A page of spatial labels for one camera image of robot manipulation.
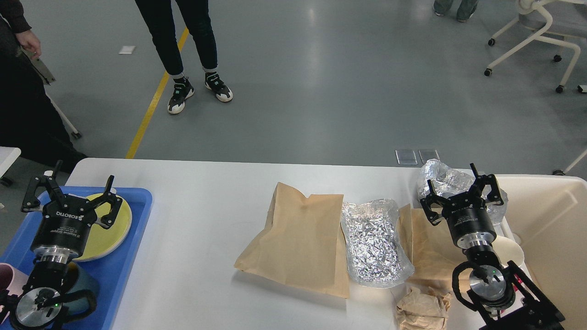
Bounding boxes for white paper cup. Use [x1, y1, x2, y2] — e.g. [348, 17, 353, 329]
[491, 236, 525, 267]

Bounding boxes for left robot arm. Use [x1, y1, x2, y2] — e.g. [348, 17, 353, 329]
[1, 160, 122, 330]

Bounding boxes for large brown paper bag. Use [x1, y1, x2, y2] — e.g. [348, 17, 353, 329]
[234, 182, 350, 299]

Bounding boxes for floor outlet cover plates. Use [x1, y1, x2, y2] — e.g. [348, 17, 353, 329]
[395, 149, 440, 166]

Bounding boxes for blue plastic tray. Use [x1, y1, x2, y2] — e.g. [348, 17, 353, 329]
[0, 187, 153, 330]

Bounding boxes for white office chair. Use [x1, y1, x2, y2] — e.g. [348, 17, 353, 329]
[484, 0, 587, 94]

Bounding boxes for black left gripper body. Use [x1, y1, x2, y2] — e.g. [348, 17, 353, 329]
[30, 194, 94, 259]

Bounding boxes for dark green mug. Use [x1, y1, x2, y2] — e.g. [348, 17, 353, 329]
[61, 262, 100, 315]

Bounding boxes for pink mug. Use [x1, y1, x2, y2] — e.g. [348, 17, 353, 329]
[0, 263, 29, 305]

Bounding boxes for beige plastic bin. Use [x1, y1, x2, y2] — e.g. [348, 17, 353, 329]
[497, 175, 587, 330]

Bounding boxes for person in black pants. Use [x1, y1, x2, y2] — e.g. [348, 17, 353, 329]
[134, 0, 233, 114]

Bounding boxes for person in grey jeans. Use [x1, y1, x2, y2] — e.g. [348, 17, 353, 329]
[432, 0, 479, 22]

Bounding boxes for crumpled foil container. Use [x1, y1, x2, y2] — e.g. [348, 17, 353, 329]
[416, 159, 508, 226]

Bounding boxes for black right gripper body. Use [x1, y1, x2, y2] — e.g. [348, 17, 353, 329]
[442, 195, 497, 250]

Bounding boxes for grey chair left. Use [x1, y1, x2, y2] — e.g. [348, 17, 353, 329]
[20, 46, 82, 140]

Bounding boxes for crumpled brown paper ball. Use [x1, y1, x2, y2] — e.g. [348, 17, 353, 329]
[396, 286, 453, 330]

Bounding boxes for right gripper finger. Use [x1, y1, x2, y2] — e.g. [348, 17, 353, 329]
[469, 164, 504, 208]
[420, 180, 448, 226]

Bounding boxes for yellow round plate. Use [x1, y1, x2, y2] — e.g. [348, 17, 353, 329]
[73, 197, 133, 262]

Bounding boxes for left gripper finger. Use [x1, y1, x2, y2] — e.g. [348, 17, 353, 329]
[80, 175, 123, 230]
[21, 159, 66, 213]

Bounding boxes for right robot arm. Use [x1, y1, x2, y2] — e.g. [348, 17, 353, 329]
[420, 164, 565, 330]

